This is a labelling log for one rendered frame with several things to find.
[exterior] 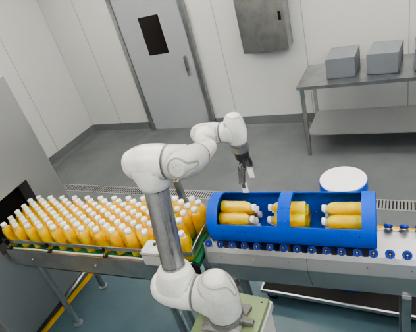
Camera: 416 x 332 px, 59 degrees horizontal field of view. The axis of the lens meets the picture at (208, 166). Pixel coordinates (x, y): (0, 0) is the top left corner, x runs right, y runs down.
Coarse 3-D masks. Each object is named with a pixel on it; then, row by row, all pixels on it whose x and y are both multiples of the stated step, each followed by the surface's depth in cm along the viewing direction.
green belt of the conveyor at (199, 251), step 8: (208, 232) 240; (192, 240) 237; (200, 240) 235; (40, 248) 272; (56, 248) 267; (200, 248) 229; (128, 256) 240; (136, 256) 238; (200, 256) 224; (200, 264) 221
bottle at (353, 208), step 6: (330, 204) 190; (336, 204) 188; (342, 204) 187; (348, 204) 186; (354, 204) 185; (360, 204) 183; (330, 210) 189; (336, 210) 187; (342, 210) 186; (348, 210) 185; (354, 210) 184; (360, 210) 183
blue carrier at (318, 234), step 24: (216, 192) 217; (240, 192) 215; (264, 192) 209; (288, 192) 200; (312, 192) 199; (336, 192) 194; (360, 192) 189; (216, 216) 206; (264, 216) 223; (288, 216) 189; (312, 216) 211; (240, 240) 209; (264, 240) 201; (288, 240) 194; (312, 240) 188; (336, 240) 183; (360, 240) 178
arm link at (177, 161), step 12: (168, 144) 137; (180, 144) 137; (192, 144) 137; (168, 156) 131; (180, 156) 128; (192, 156) 130; (204, 156) 136; (168, 168) 129; (180, 168) 127; (192, 168) 130
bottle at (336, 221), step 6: (330, 216) 188; (336, 216) 186; (342, 216) 185; (348, 216) 184; (354, 216) 183; (360, 216) 182; (330, 222) 186; (336, 222) 185; (342, 222) 184; (348, 222) 182; (354, 222) 181; (360, 222) 180; (336, 228) 186; (342, 228) 185; (348, 228) 184; (354, 228) 182; (360, 228) 181
